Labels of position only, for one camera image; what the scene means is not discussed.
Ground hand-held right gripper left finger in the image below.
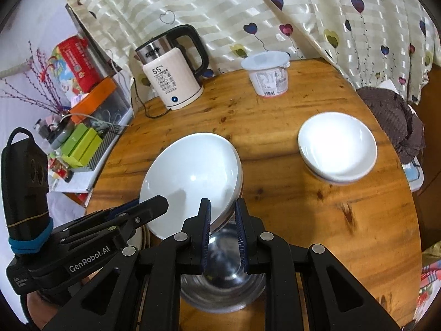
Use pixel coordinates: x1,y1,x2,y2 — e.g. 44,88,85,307
41,198,211,331

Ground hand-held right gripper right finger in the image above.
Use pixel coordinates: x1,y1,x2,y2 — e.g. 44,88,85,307
235,198,400,331

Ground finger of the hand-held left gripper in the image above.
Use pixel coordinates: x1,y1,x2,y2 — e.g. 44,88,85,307
68,196,169,239
54,201,139,232

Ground olive green plate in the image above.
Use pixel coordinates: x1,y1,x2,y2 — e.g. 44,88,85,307
129,226,154,250

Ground stainless steel bowl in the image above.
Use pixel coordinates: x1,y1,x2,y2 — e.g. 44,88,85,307
179,222,267,315

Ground white bowl with blue band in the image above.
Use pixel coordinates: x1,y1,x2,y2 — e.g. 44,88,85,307
139,132,244,240
298,112,378,184

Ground person's left hand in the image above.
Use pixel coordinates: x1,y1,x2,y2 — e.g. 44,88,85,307
26,290,75,329

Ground small red figurine bottle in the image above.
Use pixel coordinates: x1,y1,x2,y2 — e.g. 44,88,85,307
48,153,74,183

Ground white side shelf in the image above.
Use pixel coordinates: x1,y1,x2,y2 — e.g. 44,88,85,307
50,110,135,194

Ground black white striped box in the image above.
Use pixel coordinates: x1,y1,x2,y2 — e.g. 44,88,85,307
83,124,126,173

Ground grey oval device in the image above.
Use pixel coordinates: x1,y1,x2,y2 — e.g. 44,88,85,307
46,120,74,148

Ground dark green box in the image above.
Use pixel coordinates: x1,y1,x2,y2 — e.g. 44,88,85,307
64,124,88,156

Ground clear box with orange lid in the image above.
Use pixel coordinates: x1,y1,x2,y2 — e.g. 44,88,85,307
69,78,133,135

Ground purple flower branches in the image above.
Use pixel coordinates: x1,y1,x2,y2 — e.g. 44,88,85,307
0,39,69,116

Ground white electric kettle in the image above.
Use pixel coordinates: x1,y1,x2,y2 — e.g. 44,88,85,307
134,24,210,111

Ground red packet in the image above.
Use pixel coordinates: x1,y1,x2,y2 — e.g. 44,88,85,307
55,36,102,90

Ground white plastic tub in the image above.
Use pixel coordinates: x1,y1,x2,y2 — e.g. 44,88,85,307
241,51,291,97

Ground brown dotted cloth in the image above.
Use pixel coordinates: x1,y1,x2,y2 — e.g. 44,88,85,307
356,86,426,164

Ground colourful plaid cloth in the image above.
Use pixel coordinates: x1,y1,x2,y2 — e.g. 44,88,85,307
417,245,441,314

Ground wooden furniture panel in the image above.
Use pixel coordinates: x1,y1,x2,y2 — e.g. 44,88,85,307
413,65,441,249

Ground heart print curtain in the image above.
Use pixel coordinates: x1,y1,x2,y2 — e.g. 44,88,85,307
65,0,441,106

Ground white cable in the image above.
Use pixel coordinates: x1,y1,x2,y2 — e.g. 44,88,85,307
69,112,130,128

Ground black kettle power cord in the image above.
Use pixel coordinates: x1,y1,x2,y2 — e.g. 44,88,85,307
132,76,174,118

